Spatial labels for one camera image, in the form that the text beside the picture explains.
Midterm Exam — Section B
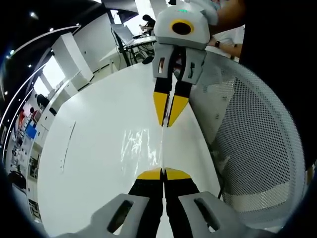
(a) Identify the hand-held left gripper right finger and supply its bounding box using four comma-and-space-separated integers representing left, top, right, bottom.
164, 167, 245, 238

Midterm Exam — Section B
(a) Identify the grey computer monitor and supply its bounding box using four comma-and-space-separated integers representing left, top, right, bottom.
110, 23, 136, 47

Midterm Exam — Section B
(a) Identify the white desk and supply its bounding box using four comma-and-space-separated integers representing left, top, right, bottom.
99, 34, 159, 73

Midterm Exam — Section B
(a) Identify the person in black shirt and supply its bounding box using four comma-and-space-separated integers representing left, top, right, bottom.
243, 0, 317, 174

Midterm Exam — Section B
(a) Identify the blue box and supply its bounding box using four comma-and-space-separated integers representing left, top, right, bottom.
25, 123, 38, 136

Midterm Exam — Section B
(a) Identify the slim white pillar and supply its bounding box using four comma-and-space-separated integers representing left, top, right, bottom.
51, 33, 94, 93

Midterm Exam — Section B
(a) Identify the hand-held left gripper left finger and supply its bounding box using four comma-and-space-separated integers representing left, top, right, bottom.
90, 167, 164, 238

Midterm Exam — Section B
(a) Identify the clear food packaging bag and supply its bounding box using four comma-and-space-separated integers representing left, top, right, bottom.
120, 124, 167, 175

